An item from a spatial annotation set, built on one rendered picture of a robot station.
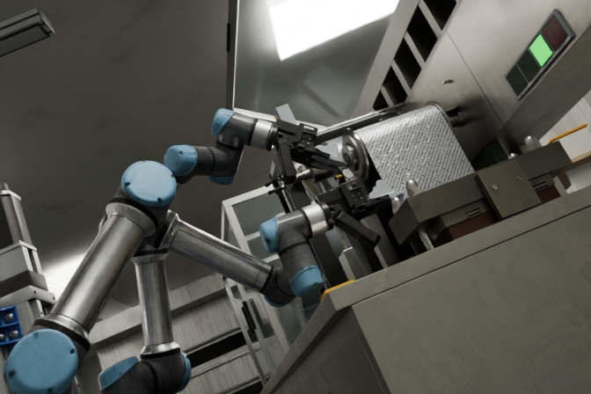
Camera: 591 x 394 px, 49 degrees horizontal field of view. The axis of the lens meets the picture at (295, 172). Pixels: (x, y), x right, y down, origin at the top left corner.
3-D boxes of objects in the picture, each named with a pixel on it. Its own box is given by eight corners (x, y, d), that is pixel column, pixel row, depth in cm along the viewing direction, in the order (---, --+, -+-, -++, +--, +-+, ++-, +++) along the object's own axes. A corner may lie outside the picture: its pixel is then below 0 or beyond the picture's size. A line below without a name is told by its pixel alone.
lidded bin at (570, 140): (602, 147, 499) (587, 122, 507) (565, 164, 498) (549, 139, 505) (585, 164, 537) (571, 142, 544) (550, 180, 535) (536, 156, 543)
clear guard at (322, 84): (231, 111, 269) (232, 109, 269) (348, 134, 271) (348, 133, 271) (240, -80, 174) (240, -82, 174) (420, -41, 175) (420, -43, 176)
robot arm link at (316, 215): (314, 232, 148) (310, 243, 156) (332, 225, 149) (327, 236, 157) (302, 203, 151) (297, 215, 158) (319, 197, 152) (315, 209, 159)
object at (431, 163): (404, 224, 156) (371, 159, 162) (485, 193, 162) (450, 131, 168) (404, 223, 155) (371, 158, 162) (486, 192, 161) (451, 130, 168)
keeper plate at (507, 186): (499, 221, 137) (474, 177, 140) (537, 206, 139) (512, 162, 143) (503, 217, 135) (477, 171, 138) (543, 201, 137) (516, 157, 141)
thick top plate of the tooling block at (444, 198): (399, 245, 149) (387, 222, 151) (540, 189, 159) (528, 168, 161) (419, 222, 135) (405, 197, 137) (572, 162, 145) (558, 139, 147)
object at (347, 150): (353, 153, 163) (355, 177, 167) (360, 150, 163) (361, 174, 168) (339, 140, 169) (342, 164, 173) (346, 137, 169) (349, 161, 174)
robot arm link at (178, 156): (76, 226, 184) (173, 131, 158) (108, 224, 192) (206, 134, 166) (87, 263, 180) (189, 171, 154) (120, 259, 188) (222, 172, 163)
